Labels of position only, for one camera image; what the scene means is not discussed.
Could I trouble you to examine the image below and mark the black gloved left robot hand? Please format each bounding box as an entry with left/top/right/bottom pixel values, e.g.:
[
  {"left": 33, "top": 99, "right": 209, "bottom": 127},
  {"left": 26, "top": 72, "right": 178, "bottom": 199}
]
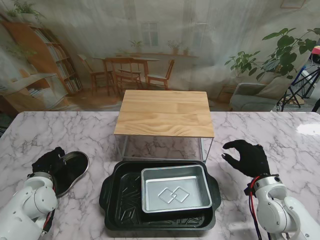
[{"left": 31, "top": 146, "right": 66, "bottom": 176}]

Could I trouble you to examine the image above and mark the black tripod stand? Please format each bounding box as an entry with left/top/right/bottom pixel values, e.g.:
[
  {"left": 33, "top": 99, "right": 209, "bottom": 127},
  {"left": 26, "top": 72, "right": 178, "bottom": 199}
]
[{"left": 276, "top": 66, "right": 320, "bottom": 113}]

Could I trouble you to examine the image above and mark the oval stainless steel plate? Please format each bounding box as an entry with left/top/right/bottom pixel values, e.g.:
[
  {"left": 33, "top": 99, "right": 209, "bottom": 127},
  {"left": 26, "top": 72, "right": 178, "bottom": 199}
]
[{"left": 51, "top": 150, "right": 90, "bottom": 198}]

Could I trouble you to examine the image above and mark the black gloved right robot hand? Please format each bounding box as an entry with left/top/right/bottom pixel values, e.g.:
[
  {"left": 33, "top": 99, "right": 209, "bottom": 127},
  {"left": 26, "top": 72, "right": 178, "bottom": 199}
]
[{"left": 221, "top": 139, "right": 272, "bottom": 179}]

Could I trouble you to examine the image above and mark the wooden top metal frame shelf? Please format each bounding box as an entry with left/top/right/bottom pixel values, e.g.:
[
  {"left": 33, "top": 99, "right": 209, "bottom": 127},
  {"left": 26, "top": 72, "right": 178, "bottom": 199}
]
[{"left": 113, "top": 89, "right": 216, "bottom": 166}]

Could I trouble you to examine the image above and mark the red black cable bundle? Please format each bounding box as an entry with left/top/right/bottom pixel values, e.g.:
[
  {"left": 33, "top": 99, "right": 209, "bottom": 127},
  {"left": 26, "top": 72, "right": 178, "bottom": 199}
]
[
  {"left": 247, "top": 176, "right": 263, "bottom": 240},
  {"left": 41, "top": 179, "right": 60, "bottom": 236}
]

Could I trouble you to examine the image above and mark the black patterned baking tray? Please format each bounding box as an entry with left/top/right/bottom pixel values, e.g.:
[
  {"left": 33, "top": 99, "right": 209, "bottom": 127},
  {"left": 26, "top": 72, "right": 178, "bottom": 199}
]
[{"left": 99, "top": 160, "right": 222, "bottom": 231}]

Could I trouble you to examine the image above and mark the printed room scene backdrop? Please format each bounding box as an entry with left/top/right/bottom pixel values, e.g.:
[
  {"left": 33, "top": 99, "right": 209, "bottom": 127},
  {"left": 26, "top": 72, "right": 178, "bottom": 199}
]
[{"left": 0, "top": 0, "right": 320, "bottom": 113}]

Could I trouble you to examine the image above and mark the silver rectangular baking tin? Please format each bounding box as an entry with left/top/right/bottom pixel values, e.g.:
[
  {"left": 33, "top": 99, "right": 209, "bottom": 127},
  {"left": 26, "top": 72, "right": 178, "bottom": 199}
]
[{"left": 140, "top": 164, "right": 213, "bottom": 215}]

